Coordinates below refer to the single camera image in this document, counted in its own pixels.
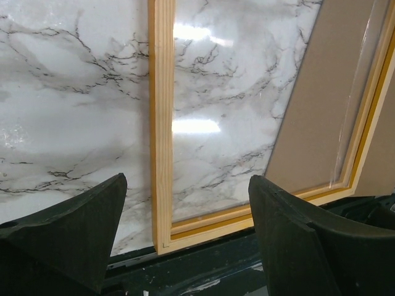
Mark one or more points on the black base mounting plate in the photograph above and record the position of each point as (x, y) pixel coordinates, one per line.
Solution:
(227, 266)

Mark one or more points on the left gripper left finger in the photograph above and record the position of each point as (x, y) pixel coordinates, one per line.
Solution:
(63, 249)

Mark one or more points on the orange wooden picture frame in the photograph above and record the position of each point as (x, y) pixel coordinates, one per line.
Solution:
(168, 236)

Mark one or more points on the brown cardboard backing board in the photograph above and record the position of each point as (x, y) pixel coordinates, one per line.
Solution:
(332, 142)

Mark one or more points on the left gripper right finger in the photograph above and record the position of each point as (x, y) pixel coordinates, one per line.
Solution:
(307, 250)

